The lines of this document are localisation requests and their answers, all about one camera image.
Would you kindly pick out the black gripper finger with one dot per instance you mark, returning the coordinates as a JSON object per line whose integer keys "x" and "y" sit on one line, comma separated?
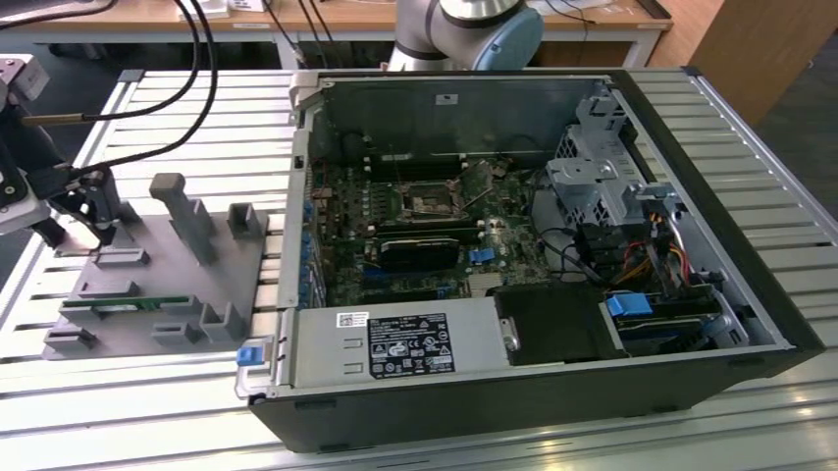
{"x": 97, "y": 196}
{"x": 51, "y": 233}

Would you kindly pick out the black plastic shroud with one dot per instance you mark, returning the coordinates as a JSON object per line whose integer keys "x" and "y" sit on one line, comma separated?
{"x": 557, "y": 324}

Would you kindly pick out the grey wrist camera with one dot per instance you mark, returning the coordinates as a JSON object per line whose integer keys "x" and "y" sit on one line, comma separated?
{"x": 20, "y": 218}

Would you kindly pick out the blue board connector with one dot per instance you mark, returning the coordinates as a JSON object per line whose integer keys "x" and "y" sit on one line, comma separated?
{"x": 479, "y": 256}

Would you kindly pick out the green RAM stick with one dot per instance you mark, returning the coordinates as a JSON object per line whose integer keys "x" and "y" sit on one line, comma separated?
{"x": 140, "y": 303}

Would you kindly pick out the grey camera mount block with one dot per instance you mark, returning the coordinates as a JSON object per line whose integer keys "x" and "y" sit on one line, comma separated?
{"x": 23, "y": 76}

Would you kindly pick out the blue case latch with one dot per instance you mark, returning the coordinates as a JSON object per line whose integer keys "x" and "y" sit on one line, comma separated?
{"x": 248, "y": 355}

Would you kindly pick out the black disk drive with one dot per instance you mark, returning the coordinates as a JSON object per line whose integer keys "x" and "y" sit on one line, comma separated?
{"x": 661, "y": 328}

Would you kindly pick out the black open PC case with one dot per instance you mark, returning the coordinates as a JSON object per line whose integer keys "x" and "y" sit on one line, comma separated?
{"x": 458, "y": 417}

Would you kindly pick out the white box with label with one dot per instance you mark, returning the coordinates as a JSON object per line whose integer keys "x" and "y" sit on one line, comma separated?
{"x": 248, "y": 5}

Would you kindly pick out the wooden desk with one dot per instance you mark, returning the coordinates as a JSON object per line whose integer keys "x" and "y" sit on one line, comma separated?
{"x": 615, "y": 22}

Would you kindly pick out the black graphics card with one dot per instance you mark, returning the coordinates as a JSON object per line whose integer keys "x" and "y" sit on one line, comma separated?
{"x": 419, "y": 254}

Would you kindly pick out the silver power supply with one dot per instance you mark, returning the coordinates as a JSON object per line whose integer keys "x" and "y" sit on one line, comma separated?
{"x": 320, "y": 348}

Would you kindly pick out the black RAM slot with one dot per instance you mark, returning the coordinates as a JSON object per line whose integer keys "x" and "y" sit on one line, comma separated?
{"x": 426, "y": 235}
{"x": 426, "y": 226}

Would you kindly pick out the wooden cabinet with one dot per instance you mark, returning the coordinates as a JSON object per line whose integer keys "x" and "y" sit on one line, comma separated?
{"x": 753, "y": 49}

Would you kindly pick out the green motherboard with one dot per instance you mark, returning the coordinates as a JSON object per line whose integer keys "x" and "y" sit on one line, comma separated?
{"x": 516, "y": 245}

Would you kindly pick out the silver chipset heatsink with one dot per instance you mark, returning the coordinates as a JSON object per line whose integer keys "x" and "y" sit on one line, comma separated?
{"x": 486, "y": 284}

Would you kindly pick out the CPU socket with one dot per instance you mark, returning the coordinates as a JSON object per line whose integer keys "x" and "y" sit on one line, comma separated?
{"x": 428, "y": 201}

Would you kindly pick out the grey plastic parts rack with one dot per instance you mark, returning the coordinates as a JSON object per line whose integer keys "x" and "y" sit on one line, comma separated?
{"x": 176, "y": 294}

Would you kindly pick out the silver drive cage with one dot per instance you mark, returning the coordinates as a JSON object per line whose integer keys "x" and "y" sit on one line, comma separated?
{"x": 577, "y": 172}

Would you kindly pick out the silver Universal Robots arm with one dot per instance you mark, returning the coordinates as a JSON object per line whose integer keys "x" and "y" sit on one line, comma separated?
{"x": 426, "y": 29}

